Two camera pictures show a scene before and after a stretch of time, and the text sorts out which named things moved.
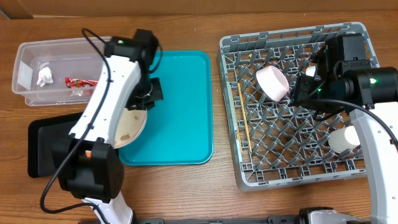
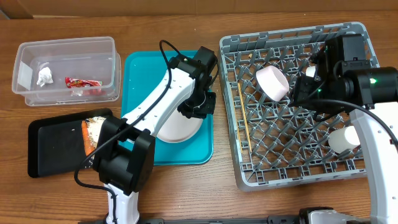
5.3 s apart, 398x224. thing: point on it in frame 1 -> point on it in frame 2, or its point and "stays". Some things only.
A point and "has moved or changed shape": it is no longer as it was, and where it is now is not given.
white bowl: (310, 71) stays
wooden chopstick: (246, 126) stays
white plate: (130, 124) has moved or changed shape
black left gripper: (157, 93) -> (208, 106)
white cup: (344, 138) stays
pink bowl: (272, 83) stays
